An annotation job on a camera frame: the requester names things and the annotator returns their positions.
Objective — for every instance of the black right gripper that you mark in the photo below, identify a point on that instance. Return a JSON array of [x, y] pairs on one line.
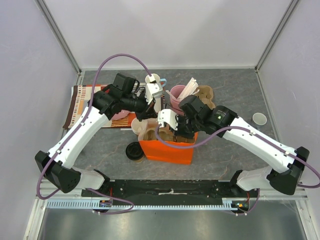
[[180, 127]]

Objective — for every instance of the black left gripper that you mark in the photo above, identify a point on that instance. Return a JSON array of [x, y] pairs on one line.
[[148, 111]]

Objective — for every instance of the brown cardboard cup carrier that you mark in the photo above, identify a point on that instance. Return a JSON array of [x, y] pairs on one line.
[[197, 116]]

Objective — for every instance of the black plastic cup lid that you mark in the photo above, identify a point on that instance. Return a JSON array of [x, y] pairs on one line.
[[134, 151]]

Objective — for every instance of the orange paper bag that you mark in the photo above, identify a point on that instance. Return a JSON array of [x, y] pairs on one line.
[[157, 151]]

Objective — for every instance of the brown paper coffee cup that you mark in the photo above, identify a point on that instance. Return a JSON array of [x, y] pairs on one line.
[[138, 160]]

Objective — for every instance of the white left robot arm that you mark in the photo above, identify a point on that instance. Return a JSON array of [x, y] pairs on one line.
[[57, 165]]

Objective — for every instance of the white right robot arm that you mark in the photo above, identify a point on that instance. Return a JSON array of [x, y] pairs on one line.
[[285, 164]]

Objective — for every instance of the pink polka dot plate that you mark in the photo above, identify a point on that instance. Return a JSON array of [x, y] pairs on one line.
[[120, 115]]

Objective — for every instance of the stack of paper cups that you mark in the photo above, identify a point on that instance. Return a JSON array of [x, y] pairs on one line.
[[137, 126]]

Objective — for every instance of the light blue mug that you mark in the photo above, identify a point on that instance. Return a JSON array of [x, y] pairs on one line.
[[161, 81]]

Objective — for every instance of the pink utensil holder cup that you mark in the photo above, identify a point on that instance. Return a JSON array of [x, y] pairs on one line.
[[176, 90]]

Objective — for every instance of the colourful patchwork placemat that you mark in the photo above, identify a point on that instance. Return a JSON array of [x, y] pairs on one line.
[[80, 97]]

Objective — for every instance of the small white paper cup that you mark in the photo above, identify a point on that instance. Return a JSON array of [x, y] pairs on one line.
[[259, 119]]

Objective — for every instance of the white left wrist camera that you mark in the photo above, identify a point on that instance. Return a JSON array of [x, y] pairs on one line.
[[153, 91]]

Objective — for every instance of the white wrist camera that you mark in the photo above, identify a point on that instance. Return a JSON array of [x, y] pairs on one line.
[[167, 116], [153, 91]]

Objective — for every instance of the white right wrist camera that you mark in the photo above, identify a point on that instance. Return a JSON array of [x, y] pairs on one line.
[[167, 116]]

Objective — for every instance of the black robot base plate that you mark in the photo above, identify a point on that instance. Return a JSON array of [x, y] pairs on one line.
[[166, 191]]

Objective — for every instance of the grey cable duct rail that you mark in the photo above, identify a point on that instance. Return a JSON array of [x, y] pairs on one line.
[[95, 204]]

